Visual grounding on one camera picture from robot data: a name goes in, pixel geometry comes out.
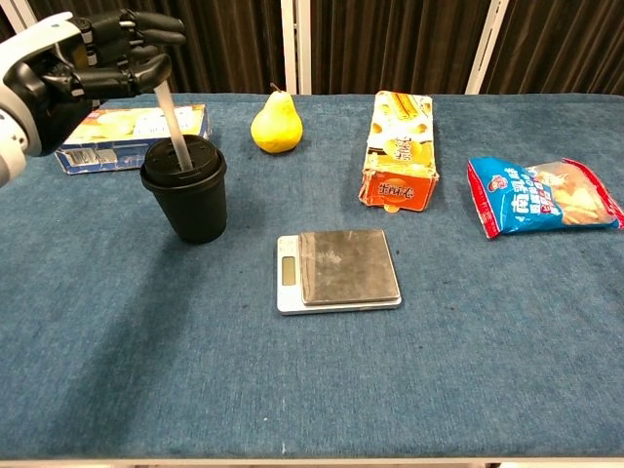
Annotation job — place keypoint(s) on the yellow pear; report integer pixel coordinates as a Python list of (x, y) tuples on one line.
[(277, 122)]

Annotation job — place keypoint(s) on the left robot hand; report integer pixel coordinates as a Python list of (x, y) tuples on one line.
[(73, 73)]

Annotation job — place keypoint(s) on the black curtain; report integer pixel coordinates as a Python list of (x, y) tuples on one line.
[(390, 46)]

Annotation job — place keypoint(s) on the blue table cloth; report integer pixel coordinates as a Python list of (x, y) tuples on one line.
[(312, 341)]

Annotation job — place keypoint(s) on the tall orange biscuit box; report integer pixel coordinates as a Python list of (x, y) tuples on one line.
[(402, 153)]

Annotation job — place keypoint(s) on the clear plastic straw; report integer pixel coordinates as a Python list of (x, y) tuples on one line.
[(171, 124)]

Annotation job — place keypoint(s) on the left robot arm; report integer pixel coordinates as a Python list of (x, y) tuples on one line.
[(7, 156)]

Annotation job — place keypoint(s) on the white partition frame post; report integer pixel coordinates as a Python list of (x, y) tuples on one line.
[(17, 14), (295, 46), (485, 46)]

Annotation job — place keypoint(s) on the black lidded coffee cup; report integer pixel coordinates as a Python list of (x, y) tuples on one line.
[(187, 195)]

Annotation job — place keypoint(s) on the flat blue-orange biscuit box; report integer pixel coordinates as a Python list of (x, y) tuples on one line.
[(122, 139)]

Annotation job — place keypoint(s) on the white digital kitchen scale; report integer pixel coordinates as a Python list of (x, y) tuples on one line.
[(336, 273)]

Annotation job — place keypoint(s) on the blue snack bag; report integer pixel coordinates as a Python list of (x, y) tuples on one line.
[(541, 197)]

